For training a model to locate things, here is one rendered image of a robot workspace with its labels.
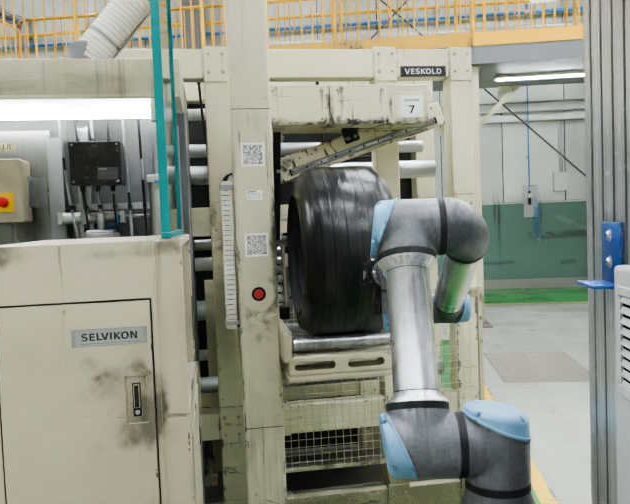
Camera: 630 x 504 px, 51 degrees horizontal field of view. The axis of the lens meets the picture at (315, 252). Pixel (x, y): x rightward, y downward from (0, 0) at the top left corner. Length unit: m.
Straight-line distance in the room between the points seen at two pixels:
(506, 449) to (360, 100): 1.58
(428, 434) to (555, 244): 10.40
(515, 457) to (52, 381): 0.90
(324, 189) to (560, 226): 9.65
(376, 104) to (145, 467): 1.57
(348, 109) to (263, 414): 1.12
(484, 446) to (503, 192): 10.32
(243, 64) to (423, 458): 1.41
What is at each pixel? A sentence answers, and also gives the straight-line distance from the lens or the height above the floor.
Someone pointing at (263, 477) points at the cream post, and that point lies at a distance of 2.29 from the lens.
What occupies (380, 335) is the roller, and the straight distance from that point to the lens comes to 2.15.
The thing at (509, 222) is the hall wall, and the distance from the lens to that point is 11.36.
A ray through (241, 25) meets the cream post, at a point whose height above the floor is 1.92.
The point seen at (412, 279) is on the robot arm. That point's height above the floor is 1.18.
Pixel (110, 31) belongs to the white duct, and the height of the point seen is 1.97.
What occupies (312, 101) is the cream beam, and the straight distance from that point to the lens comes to 2.45.
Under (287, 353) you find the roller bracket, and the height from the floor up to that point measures 0.88.
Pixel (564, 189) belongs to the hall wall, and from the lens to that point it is 11.56.
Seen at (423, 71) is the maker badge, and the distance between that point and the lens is 2.91.
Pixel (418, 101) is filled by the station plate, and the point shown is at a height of 1.72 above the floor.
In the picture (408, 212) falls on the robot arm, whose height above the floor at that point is 1.30.
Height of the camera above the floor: 1.30
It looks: 3 degrees down
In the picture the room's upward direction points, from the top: 2 degrees counter-clockwise
